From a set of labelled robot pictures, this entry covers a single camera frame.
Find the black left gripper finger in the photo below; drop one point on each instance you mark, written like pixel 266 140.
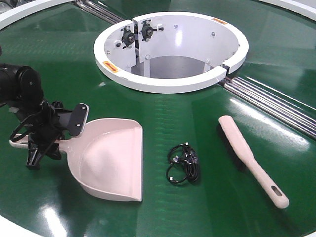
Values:
pixel 52 149
pixel 35 154

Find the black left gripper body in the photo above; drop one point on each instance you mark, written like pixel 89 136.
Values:
pixel 41 121

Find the pink plastic dustpan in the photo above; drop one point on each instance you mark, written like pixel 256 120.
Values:
pixel 107 158

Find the pink hand brush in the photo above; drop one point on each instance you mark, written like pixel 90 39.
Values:
pixel 245 154

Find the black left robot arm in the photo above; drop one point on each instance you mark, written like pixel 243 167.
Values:
pixel 20 82

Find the green conveyor belt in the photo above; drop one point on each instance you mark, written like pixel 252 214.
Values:
pixel 194 183

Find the white outer rim left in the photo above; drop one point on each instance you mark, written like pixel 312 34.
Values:
pixel 27 9

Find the white rim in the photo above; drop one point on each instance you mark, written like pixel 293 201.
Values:
pixel 306 8
pixel 27 9

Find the far steel roller set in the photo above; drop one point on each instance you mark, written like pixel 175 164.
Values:
pixel 99 10

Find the steel roller set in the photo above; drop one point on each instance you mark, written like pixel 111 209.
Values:
pixel 99 10
pixel 272 104

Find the near steel roller set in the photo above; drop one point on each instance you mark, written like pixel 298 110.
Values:
pixel 272 104

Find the white outer rim right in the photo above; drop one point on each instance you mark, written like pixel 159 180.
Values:
pixel 306 8

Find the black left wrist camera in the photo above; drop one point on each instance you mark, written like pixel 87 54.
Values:
pixel 78 119

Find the left black bearing mount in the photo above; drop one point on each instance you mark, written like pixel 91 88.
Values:
pixel 128 37

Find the black bearing mount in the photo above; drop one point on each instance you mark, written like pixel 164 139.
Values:
pixel 147 30
pixel 128 37

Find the right black bearing mount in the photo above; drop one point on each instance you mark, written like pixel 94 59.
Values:
pixel 147 30

